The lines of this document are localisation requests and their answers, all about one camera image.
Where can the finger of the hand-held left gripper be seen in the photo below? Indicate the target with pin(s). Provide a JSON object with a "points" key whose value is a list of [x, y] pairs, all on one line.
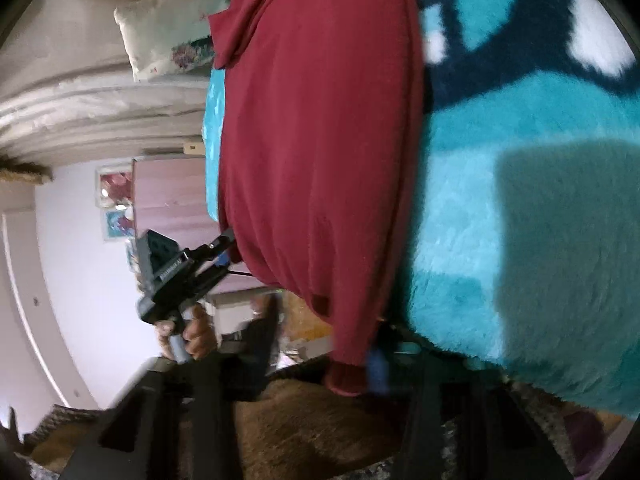
{"points": [[216, 271], [212, 246]]}

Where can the cream floral pillow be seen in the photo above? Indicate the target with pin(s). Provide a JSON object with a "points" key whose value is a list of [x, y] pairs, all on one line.
{"points": [[167, 35]]}

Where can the person's left hand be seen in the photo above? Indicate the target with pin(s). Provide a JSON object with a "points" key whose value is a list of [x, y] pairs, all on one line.
{"points": [[199, 336]]}

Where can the teal patterned fleece blanket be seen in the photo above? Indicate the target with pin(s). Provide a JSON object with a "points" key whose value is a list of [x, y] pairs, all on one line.
{"points": [[525, 210]]}

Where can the red floral wall picture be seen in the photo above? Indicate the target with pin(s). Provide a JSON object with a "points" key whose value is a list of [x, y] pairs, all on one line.
{"points": [[115, 187]]}

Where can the brown fuzzy blanket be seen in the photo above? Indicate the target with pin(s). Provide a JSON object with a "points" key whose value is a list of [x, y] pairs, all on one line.
{"points": [[300, 430]]}

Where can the dark red shirt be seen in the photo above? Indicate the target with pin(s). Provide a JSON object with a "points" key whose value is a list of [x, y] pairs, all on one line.
{"points": [[320, 160]]}

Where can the teal wall picture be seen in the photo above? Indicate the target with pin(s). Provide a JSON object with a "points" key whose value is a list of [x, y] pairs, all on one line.
{"points": [[120, 225]]}

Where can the cream bed sheet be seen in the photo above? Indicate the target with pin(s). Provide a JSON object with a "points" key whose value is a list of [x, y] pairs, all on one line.
{"points": [[90, 95]]}

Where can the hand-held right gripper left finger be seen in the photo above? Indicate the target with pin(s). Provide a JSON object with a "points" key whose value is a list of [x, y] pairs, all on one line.
{"points": [[261, 345]]}

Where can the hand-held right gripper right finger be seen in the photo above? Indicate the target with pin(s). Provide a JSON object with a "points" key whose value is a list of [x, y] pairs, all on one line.
{"points": [[378, 371]]}

